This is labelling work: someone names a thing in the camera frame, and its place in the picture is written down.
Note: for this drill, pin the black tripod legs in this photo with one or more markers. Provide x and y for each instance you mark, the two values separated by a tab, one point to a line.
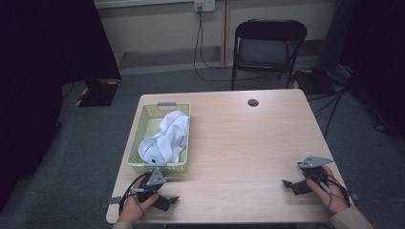
332	109

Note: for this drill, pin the black equipment box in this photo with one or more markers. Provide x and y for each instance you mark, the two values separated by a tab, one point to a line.
313	81

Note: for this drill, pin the person's left hand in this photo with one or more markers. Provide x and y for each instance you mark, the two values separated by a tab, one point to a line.
135	210

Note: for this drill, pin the person's right hand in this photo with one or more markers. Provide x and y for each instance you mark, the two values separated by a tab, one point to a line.
331	195

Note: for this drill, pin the pale yellow plastic basket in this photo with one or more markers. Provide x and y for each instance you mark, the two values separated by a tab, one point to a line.
149	125

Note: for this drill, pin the black curtain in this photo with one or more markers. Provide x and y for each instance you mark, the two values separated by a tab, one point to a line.
41	63

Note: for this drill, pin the black striped stand base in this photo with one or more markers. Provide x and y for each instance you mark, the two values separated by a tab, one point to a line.
98	92

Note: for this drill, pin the dark curtain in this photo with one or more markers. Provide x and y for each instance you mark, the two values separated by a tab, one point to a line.
375	47

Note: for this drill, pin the black folding chair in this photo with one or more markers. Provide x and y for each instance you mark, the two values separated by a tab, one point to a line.
270	41

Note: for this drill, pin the white wall outlet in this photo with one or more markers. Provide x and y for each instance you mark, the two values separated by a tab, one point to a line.
204	5

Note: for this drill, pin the white garment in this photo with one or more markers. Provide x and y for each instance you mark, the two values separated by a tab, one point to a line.
165	140

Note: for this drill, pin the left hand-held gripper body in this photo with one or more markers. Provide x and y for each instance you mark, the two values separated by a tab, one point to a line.
155	178

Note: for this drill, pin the grey tape piece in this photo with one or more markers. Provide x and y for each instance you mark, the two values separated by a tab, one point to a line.
354	197

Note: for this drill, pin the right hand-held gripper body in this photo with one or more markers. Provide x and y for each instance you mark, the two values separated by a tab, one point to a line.
313	165

